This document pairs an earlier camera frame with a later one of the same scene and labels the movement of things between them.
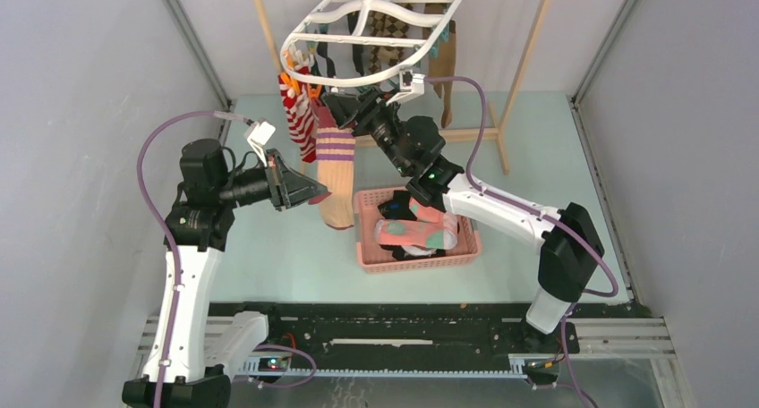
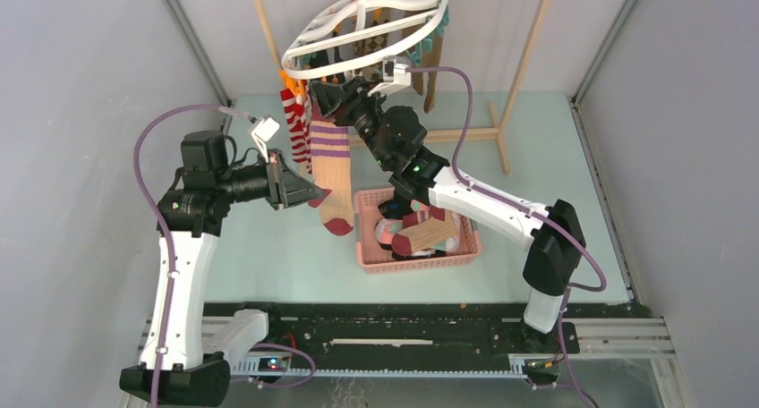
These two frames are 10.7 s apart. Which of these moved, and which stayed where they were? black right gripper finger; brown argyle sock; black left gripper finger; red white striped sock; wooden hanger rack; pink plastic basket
Moved: red white striped sock; black right gripper finger; brown argyle sock
Stayed: black left gripper finger; wooden hanger rack; pink plastic basket
